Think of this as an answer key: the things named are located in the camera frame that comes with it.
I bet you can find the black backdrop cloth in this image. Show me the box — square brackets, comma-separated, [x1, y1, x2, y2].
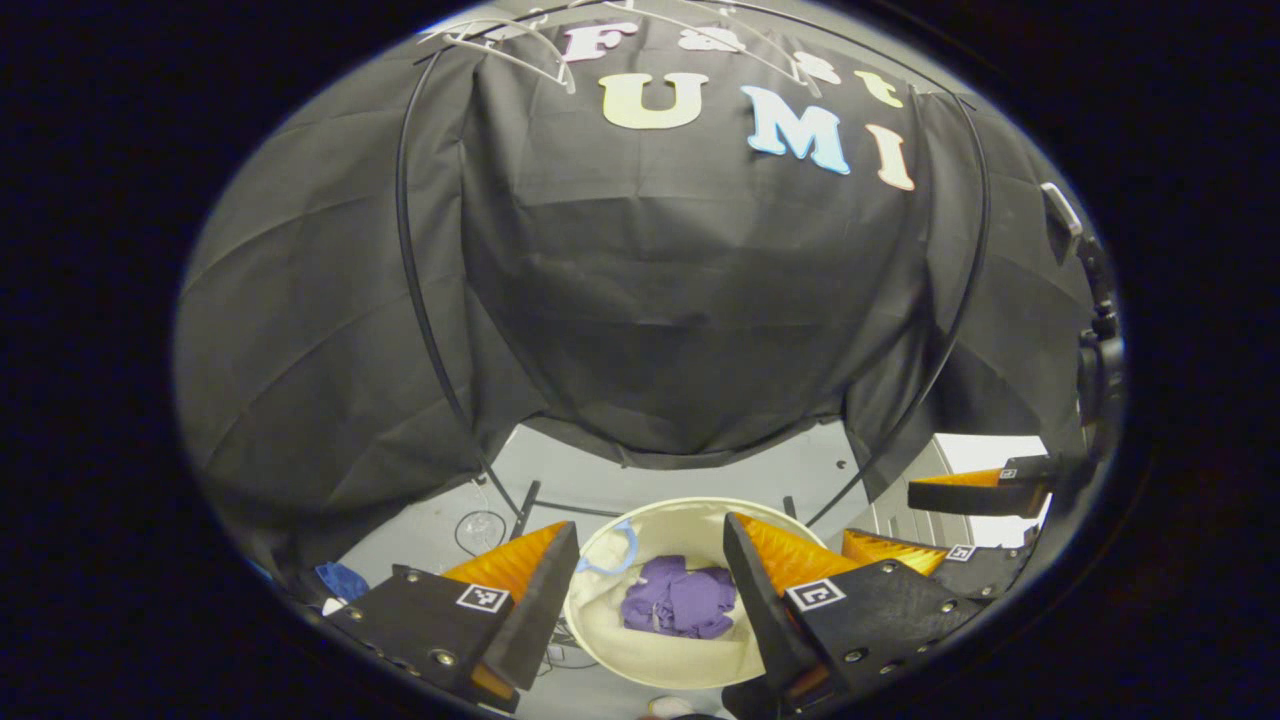
[175, 5, 1101, 581]

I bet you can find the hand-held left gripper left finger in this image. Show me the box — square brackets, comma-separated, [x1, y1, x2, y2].
[325, 520, 581, 713]

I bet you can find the white board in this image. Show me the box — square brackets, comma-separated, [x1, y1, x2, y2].
[935, 433, 1051, 548]

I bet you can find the grey ribbed panel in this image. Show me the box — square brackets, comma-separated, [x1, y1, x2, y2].
[858, 440, 961, 546]

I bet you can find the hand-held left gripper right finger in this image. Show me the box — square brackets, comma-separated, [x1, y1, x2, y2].
[722, 512, 986, 713]

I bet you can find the purple corduroy jacket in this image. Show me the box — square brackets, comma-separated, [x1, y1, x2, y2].
[620, 555, 738, 641]

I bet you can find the blue cloth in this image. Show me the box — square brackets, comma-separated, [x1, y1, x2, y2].
[315, 562, 371, 605]

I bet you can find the cream laundry hamper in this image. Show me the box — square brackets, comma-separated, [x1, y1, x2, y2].
[562, 497, 831, 691]

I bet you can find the white clothes hanger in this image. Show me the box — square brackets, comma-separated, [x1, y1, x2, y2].
[600, 0, 826, 98]
[415, 15, 579, 96]

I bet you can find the black clothes rack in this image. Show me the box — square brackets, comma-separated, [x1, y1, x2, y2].
[395, 0, 993, 546]

